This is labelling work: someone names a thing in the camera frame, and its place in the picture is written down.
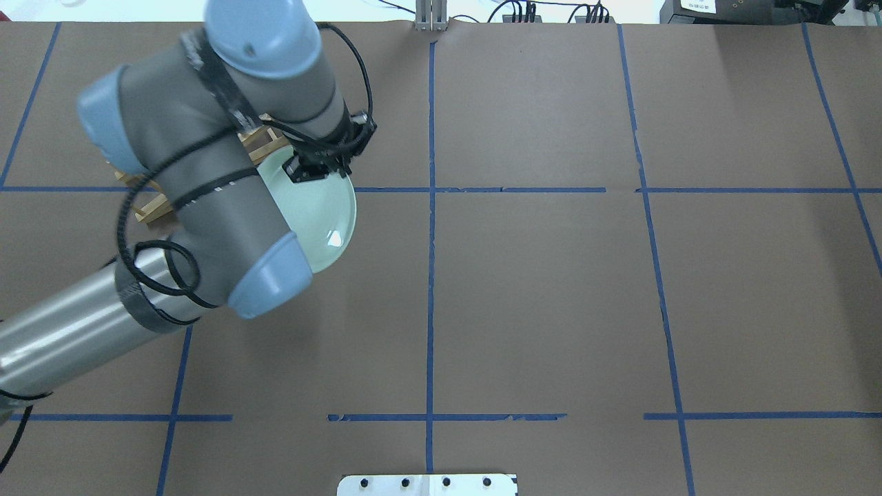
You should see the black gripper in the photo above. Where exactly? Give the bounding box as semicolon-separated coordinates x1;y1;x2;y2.
284;111;378;183

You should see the pale green plate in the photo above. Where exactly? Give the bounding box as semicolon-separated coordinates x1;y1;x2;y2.
256;145;357;273

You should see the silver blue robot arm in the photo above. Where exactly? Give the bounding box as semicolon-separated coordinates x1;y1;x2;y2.
2;1;377;415

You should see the wooden dish rack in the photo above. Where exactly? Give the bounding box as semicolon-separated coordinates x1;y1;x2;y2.
107;125;290;224

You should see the orange black adapter box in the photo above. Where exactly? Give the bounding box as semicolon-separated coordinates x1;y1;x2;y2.
502;1;542;24

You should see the black computer box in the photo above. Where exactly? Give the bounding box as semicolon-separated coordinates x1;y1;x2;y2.
658;1;775;25

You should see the aluminium frame post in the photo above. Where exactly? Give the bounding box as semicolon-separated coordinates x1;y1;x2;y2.
415;0;449;32

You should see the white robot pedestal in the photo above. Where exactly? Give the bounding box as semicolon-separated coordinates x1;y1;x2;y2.
336;473;519;495

